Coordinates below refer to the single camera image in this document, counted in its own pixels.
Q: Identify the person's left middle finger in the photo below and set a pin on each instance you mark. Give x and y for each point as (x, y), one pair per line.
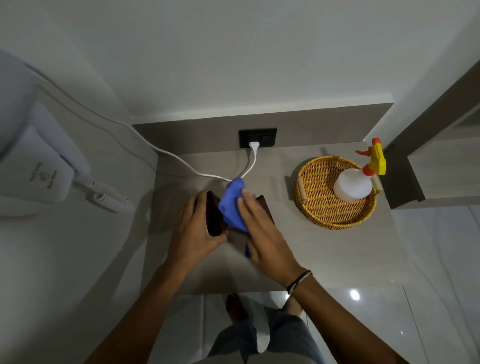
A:
(188, 213)

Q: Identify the person's right foot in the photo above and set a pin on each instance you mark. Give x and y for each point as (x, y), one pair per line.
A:
(292, 306)

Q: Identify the person's right forearm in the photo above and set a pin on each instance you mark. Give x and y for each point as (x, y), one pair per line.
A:
(345, 326)

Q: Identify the round wicker basket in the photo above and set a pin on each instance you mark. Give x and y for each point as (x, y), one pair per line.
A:
(322, 210)

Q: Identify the person's left thumb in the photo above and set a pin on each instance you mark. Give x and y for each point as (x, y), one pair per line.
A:
(218, 238)

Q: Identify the white spray bottle yellow trigger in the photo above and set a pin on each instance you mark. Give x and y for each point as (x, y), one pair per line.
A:
(354, 183)

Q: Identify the black wrist band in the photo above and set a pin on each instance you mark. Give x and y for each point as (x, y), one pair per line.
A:
(296, 280)

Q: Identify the person's foot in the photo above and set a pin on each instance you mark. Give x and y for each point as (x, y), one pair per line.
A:
(292, 306)
(236, 307)

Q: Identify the grey wooden cabinet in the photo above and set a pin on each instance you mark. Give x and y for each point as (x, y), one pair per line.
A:
(438, 150)

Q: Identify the white wall-mounted hair dryer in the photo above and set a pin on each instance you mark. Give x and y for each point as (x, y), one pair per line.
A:
(37, 165)

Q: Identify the black wall outlet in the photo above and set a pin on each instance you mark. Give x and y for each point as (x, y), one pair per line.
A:
(264, 135)

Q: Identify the person's left hand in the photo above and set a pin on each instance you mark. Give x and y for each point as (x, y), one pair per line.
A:
(191, 240)

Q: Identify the person's grey jeans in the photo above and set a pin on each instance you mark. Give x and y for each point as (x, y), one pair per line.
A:
(285, 337)

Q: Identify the dark brown box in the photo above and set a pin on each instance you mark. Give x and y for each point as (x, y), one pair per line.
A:
(214, 219)

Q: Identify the blue cleaning cloth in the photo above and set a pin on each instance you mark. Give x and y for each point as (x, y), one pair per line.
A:
(231, 204)

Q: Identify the person's right middle finger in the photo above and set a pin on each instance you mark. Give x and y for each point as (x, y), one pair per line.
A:
(255, 204)

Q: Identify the person's left foot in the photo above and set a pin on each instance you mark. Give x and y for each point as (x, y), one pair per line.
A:
(236, 307)

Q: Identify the white power plug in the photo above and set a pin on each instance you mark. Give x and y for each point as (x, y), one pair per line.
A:
(254, 146)

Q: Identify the person's left forearm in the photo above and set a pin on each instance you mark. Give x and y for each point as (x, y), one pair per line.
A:
(142, 318)

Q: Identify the person's right hand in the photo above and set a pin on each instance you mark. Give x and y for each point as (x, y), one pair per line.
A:
(270, 243)

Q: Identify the person's right thumb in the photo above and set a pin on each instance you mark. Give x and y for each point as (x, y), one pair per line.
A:
(253, 253)

